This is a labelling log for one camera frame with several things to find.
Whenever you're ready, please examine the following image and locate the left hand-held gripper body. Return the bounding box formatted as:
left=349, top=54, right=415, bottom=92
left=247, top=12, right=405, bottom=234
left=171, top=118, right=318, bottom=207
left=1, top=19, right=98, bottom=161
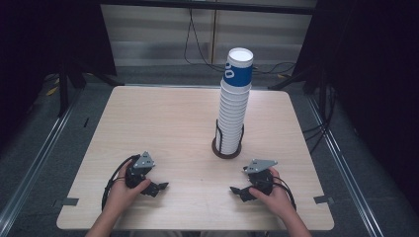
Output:
left=125, top=150, right=157, bottom=190

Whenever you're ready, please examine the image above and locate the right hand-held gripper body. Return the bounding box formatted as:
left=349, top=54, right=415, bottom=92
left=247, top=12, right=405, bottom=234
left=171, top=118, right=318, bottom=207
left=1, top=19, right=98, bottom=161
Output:
left=242, top=158, right=279, bottom=196

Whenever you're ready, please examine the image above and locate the black wire cup holder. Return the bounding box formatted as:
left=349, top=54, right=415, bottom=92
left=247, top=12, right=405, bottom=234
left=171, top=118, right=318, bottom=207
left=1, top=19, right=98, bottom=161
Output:
left=210, top=118, right=246, bottom=160

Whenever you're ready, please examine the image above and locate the stack of white paper cups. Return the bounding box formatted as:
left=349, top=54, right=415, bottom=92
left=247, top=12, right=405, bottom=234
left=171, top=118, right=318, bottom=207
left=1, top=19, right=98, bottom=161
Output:
left=214, top=47, right=255, bottom=156

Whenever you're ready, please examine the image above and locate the person's right hand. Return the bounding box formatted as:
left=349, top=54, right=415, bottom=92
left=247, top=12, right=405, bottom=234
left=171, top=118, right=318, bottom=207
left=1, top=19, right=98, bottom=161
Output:
left=248, top=167, right=296, bottom=221

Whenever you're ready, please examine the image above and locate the person's left hand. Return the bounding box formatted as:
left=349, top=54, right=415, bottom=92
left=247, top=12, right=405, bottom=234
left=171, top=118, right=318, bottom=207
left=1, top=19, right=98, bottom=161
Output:
left=106, top=160, right=152, bottom=216

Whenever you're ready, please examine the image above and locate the grey tape strip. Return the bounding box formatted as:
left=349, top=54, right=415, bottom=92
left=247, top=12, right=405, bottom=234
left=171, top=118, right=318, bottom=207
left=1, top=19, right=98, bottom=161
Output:
left=52, top=197, right=80, bottom=208
left=312, top=195, right=335, bottom=205

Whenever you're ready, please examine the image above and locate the black metal stand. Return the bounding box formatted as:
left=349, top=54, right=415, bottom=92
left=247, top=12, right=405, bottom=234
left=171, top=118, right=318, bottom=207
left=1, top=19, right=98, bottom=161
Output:
left=267, top=63, right=332, bottom=97
left=56, top=58, right=126, bottom=119

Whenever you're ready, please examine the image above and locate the dark curtain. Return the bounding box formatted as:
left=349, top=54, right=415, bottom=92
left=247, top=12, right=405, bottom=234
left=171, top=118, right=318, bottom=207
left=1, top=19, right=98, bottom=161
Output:
left=0, top=0, right=118, bottom=146
left=293, top=0, right=419, bottom=215

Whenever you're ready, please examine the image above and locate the black horizontal bar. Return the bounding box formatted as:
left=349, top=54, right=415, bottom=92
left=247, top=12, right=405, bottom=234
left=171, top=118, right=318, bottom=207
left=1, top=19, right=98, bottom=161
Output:
left=97, top=0, right=319, bottom=16

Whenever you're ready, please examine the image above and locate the right hand-held gripper cable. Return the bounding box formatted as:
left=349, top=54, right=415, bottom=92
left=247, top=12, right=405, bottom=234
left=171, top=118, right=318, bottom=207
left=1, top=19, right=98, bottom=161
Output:
left=272, top=176, right=297, bottom=212

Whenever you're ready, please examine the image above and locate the hand-held gripper cable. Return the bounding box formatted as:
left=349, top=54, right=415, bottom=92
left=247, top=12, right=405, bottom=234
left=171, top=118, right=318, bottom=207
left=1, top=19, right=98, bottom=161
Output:
left=101, top=154, right=141, bottom=212
left=272, top=176, right=297, bottom=212

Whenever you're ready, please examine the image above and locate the left hand-held gripper cable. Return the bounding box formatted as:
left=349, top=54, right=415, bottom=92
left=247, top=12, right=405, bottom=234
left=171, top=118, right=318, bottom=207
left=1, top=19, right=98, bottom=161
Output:
left=101, top=154, right=141, bottom=212

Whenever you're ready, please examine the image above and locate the bundle of black cables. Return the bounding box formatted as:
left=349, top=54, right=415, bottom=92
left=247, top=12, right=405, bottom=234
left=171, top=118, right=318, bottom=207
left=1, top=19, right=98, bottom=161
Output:
left=301, top=83, right=338, bottom=155

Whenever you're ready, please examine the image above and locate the metal floor rail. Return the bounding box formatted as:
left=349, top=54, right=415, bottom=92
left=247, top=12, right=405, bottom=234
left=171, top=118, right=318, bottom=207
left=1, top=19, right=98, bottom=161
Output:
left=0, top=95, right=82, bottom=230
left=304, top=94, right=385, bottom=237

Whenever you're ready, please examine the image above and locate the black floor cable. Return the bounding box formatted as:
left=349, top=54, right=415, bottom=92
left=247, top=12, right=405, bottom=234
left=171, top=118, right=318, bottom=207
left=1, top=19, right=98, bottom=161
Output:
left=251, top=61, right=297, bottom=77

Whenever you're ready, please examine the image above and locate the black hanging wall cable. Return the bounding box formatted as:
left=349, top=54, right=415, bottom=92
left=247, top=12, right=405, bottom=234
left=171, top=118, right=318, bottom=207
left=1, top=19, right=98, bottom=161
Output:
left=183, top=8, right=231, bottom=74

